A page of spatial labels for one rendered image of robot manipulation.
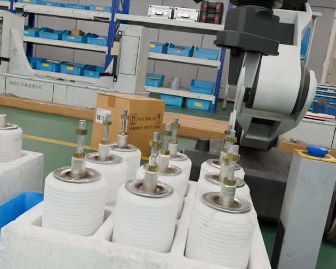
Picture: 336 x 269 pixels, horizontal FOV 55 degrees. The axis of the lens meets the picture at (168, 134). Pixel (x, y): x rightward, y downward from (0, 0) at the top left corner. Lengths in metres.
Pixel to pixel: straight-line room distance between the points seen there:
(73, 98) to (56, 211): 2.35
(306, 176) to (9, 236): 0.52
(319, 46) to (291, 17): 8.08
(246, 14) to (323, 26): 8.72
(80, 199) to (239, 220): 0.23
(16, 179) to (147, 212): 0.43
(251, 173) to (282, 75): 0.30
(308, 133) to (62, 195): 2.27
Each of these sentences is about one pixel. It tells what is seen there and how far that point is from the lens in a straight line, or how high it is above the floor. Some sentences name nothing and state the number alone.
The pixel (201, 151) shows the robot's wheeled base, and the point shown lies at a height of 0.21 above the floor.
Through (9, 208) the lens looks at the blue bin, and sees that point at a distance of 0.79.
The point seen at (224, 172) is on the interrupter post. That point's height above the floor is 0.27.
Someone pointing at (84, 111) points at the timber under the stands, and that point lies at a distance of 2.71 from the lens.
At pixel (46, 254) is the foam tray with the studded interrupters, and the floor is 0.16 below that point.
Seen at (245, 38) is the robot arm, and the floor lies 0.50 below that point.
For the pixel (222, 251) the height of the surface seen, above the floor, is 0.20.
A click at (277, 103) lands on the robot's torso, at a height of 0.40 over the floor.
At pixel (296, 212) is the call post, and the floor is 0.20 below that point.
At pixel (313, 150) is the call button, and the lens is 0.69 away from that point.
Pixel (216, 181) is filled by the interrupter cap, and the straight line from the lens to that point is 0.59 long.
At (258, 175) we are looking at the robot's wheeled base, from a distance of 1.00.
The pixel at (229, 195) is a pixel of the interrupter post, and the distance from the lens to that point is 0.49.
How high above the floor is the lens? 0.42
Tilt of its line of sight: 10 degrees down
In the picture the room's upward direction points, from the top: 8 degrees clockwise
